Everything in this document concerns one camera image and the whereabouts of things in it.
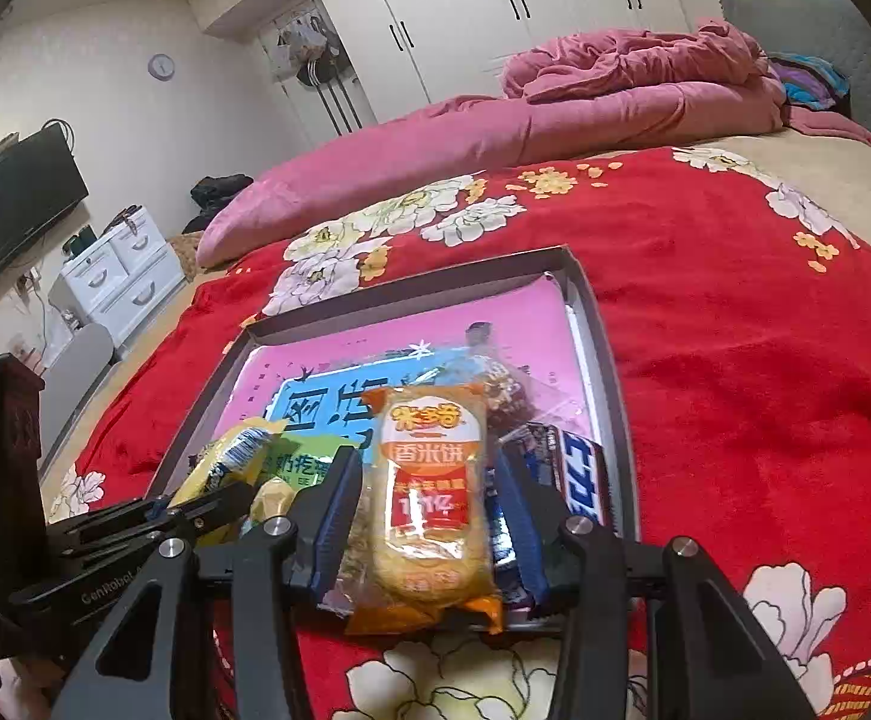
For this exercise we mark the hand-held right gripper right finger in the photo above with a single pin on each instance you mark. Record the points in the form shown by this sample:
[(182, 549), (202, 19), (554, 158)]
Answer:
[(529, 547)]

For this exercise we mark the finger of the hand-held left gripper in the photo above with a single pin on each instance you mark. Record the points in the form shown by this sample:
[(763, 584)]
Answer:
[(210, 510), (112, 514)]

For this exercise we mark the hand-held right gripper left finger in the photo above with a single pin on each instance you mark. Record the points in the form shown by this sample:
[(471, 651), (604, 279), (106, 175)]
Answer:
[(330, 540)]

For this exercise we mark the clear packet of pale biscuits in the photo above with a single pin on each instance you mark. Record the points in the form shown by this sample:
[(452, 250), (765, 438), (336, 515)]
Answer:
[(360, 555)]

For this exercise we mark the blue snack packet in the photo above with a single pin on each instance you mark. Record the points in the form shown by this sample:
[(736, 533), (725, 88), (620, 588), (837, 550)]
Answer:
[(497, 532)]

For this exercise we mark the yellow snack packet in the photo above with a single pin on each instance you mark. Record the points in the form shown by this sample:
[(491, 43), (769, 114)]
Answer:
[(225, 457)]

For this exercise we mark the clear packet round pastry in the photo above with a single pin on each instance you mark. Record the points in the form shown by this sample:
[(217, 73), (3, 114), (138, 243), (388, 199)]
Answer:
[(274, 499)]

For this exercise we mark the green snack packet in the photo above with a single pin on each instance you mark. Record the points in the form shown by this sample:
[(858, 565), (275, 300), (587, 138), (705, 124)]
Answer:
[(292, 461)]

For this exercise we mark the dark chocolate bar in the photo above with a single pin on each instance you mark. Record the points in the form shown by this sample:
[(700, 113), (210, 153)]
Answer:
[(581, 472)]

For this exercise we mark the orange rice cracker packet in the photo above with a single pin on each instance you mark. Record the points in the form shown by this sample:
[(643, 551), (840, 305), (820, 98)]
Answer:
[(424, 495)]

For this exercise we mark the clear-wrapped brown cake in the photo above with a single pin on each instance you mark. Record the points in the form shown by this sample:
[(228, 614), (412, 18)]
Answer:
[(503, 397)]

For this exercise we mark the grey shallow cardboard box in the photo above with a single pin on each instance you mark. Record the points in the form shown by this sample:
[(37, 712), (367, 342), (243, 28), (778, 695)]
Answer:
[(600, 360)]

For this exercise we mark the pale grey chair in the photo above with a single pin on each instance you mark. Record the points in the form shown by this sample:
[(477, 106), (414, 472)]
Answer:
[(79, 390)]

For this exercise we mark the white drawer chest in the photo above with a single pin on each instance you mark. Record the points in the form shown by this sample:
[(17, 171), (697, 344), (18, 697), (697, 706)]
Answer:
[(120, 285)]

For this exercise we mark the brown patterned cloth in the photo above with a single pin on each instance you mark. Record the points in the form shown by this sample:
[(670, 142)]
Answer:
[(186, 255)]

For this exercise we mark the red floral blanket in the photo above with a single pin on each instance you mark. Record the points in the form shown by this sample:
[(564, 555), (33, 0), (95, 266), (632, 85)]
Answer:
[(743, 390)]

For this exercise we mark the dark green mug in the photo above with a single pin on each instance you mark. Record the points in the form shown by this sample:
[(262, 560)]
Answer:
[(79, 241)]

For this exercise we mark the pile of black clothes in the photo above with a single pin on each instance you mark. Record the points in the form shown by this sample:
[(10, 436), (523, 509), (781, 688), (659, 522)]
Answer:
[(217, 191)]

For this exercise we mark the black television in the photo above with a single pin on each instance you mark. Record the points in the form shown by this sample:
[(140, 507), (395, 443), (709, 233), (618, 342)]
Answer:
[(15, 210)]

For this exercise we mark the pink quilt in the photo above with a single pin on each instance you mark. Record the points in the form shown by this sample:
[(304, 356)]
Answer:
[(405, 157)]

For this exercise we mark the hanging bags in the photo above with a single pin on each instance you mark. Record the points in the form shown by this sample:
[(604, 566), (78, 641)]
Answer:
[(308, 45)]

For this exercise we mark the white wardrobe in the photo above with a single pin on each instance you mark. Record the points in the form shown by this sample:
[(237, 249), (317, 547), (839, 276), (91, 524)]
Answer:
[(465, 15)]

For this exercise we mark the purple and blue cloth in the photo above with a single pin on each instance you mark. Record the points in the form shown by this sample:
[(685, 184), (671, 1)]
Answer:
[(810, 82)]

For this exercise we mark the grey padded headboard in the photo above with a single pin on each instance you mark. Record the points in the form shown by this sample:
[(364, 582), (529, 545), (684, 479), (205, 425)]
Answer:
[(840, 37)]

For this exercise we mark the round wall clock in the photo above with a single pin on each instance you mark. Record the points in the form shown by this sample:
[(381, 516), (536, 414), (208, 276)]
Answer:
[(162, 66)]

